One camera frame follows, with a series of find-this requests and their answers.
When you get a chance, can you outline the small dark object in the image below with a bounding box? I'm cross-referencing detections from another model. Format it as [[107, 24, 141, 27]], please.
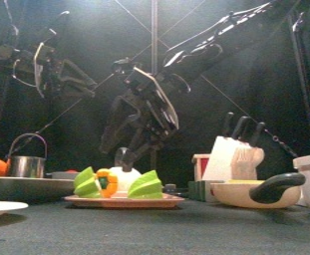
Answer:
[[161, 183, 189, 197]]

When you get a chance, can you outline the white toy knife block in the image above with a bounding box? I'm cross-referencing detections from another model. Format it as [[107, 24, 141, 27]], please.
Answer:
[[199, 134, 266, 182]]

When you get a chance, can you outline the green toy block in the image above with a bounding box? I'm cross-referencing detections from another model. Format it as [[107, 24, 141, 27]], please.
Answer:
[[185, 179, 226, 203]]

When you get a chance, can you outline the white pan with black handle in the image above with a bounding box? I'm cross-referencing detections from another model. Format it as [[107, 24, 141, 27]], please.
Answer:
[[208, 171, 307, 210]]

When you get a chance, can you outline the black handled toy knife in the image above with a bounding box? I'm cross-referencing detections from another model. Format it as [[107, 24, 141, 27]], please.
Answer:
[[230, 116, 252, 141], [220, 112, 235, 137], [248, 122, 267, 148]]

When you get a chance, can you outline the pink plate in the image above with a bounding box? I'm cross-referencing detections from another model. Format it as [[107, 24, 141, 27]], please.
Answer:
[[62, 192, 185, 210]]

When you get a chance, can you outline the orange toy bell pepper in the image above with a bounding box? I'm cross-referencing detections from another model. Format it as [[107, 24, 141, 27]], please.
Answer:
[[94, 167, 120, 199]]

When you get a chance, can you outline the small steel pot with handle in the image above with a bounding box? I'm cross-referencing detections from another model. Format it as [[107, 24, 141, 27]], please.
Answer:
[[5, 132, 49, 179]]

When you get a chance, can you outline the grey dish with red piece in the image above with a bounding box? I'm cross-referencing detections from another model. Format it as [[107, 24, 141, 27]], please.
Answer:
[[44, 169, 81, 180]]

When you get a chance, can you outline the green toy vegetable half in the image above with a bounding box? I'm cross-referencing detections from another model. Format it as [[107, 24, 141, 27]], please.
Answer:
[[125, 169, 164, 200], [72, 165, 103, 199]]

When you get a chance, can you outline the grey vertical frame pole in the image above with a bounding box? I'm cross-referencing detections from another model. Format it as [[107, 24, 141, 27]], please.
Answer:
[[151, 0, 159, 76]]

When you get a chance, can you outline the red and white box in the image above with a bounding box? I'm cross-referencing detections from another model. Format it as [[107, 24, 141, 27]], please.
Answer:
[[189, 152, 212, 182]]

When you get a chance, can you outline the silver metal tray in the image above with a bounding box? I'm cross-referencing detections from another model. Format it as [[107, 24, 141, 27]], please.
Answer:
[[0, 175, 77, 202]]

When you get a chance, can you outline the white toy onion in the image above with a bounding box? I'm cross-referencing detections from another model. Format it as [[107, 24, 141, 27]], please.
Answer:
[[108, 165, 144, 193]]

